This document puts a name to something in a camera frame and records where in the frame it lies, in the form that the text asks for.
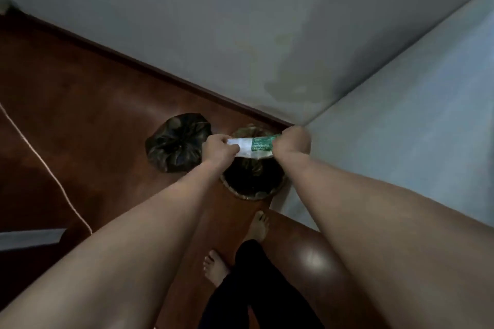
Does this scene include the person's right forearm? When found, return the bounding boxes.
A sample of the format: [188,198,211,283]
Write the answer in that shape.
[272,149,494,329]

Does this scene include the tied black garbage bag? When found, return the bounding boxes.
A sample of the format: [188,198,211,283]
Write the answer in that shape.
[145,112,212,173]

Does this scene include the person's left hand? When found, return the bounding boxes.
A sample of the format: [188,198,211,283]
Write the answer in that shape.
[201,134,239,166]

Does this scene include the dark wooden skirting board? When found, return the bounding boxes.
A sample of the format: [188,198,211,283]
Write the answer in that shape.
[8,7,296,129]

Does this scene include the person's foot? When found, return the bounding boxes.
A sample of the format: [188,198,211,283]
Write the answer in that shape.
[203,250,231,288]
[243,211,271,244]

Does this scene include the person's right foot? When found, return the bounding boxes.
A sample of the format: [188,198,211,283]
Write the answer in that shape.
[243,211,271,244]

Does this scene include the black bin liner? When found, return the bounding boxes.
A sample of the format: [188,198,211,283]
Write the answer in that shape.
[223,127,284,198]

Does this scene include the person's right hand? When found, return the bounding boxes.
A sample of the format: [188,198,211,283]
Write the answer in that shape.
[272,125,312,158]

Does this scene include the person's left forearm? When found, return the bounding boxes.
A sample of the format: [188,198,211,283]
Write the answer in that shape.
[0,159,228,329]

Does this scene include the white cord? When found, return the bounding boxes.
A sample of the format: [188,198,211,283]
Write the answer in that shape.
[0,102,93,235]

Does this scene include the woven waste basket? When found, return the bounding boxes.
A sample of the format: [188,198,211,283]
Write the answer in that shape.
[219,124,287,201]

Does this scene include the white green plastic packet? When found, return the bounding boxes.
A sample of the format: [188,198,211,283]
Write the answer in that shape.
[227,134,282,159]

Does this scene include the person's black trousers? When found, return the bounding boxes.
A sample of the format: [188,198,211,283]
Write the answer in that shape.
[199,239,325,329]

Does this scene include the person's left foot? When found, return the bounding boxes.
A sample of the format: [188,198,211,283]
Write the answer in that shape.
[203,250,231,288]

